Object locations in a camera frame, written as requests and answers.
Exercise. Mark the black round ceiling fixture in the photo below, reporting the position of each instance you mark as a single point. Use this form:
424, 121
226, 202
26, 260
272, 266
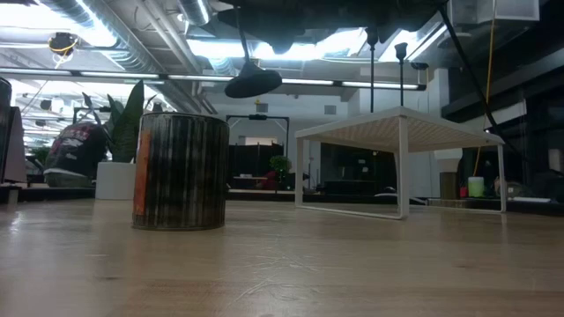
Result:
62, 43

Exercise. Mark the pale green cup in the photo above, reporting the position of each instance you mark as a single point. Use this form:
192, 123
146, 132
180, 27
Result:
476, 187

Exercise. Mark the small green plant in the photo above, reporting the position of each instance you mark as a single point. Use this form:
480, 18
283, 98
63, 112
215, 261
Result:
40, 154
280, 163

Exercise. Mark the black metal gantry frame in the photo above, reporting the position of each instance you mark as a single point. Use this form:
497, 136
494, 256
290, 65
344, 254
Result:
257, 117

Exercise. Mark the small red container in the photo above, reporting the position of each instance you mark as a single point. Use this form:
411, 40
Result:
463, 192

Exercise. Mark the black candlestick holder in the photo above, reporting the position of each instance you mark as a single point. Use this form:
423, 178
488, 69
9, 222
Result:
372, 39
401, 50
253, 83

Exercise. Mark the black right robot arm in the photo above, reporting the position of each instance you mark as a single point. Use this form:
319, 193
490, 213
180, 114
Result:
388, 17

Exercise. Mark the green plant in white pot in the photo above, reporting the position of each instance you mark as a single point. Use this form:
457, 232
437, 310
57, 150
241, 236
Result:
115, 180

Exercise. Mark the person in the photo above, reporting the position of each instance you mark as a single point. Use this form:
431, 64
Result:
271, 181
77, 149

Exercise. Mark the silver tin candle orange tag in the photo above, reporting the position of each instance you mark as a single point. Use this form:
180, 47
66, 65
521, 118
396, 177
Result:
185, 176

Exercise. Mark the long ceiling light bar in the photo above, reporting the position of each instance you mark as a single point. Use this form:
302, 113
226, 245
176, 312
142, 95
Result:
308, 81

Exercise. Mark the black aluminium frame rail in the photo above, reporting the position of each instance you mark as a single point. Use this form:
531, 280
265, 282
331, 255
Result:
264, 196

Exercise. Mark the black aluminium frame rails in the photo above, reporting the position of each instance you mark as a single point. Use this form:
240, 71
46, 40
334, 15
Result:
53, 194

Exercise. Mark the white perforated shelf riser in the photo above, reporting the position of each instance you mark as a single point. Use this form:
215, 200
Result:
402, 167

